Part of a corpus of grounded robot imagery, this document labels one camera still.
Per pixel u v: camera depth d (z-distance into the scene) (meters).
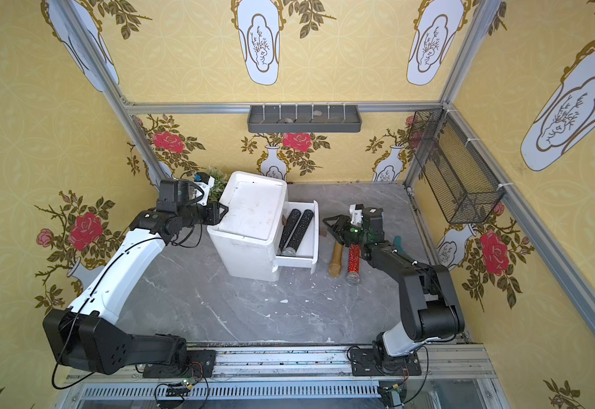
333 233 0.82
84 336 0.39
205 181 0.69
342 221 0.81
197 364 0.73
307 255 0.91
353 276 0.88
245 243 0.72
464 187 0.65
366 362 0.73
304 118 0.92
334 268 0.90
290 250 0.84
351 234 0.79
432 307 0.45
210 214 0.69
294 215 0.95
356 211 0.86
